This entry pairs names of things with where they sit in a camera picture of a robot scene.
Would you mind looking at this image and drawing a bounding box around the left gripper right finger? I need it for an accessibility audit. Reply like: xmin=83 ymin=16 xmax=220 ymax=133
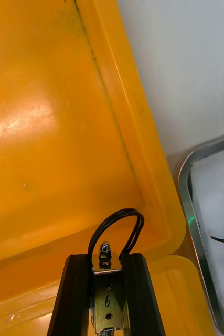
xmin=122 ymin=253 xmax=166 ymax=336

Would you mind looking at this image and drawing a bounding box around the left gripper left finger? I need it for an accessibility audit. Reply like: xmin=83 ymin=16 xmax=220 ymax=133
xmin=47 ymin=253 xmax=94 ymax=336

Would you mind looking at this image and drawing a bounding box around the yellow-orange plastic bin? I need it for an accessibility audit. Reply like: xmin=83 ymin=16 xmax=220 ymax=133
xmin=0 ymin=255 xmax=215 ymax=336
xmin=0 ymin=0 xmax=187 ymax=316

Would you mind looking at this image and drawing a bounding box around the steel tray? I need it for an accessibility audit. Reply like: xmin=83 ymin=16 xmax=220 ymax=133
xmin=178 ymin=132 xmax=224 ymax=336

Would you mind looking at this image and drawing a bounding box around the white sheet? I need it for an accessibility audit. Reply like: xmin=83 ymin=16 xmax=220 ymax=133
xmin=189 ymin=146 xmax=224 ymax=326

